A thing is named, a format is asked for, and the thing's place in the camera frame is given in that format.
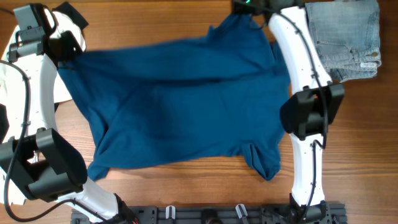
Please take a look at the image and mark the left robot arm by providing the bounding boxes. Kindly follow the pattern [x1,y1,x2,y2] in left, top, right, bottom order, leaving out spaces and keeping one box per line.
[1,2,137,223]

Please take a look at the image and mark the white garment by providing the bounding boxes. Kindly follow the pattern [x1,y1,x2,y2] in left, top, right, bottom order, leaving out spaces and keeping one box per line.
[1,12,86,205]

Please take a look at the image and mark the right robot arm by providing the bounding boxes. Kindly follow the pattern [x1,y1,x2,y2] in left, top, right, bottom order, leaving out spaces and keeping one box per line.
[231,1,345,223]

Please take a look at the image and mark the folded light blue jeans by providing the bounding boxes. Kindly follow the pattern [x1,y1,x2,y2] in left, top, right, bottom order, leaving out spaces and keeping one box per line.
[305,0,382,82]

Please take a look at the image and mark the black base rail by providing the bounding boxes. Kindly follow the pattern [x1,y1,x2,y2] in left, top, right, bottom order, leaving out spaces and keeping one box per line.
[70,203,346,224]

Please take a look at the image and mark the blue polo shirt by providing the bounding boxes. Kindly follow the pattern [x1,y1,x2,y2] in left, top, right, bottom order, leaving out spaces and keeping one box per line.
[59,15,290,180]

